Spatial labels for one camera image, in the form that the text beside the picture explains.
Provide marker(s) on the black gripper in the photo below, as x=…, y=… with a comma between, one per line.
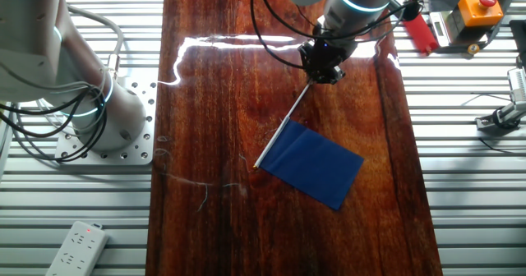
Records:
x=328, y=50

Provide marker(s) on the blue flag with white stick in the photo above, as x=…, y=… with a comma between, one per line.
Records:
x=312, y=165

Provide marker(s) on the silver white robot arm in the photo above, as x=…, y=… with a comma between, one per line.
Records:
x=24, y=42

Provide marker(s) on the orange emergency stop box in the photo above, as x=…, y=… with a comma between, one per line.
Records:
x=476, y=11

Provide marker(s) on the wood pattern table mat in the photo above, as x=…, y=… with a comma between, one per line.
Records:
x=230, y=226

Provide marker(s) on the black box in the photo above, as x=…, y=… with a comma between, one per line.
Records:
x=518, y=42

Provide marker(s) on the white power strip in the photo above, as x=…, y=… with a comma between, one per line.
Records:
x=78, y=249

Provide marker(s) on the wrist camera on silver bracket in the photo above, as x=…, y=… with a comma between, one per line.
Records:
x=413, y=11

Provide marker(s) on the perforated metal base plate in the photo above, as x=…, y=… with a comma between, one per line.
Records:
x=139, y=153

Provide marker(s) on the silver camera on metal mount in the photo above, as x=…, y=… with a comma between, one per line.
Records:
x=518, y=87

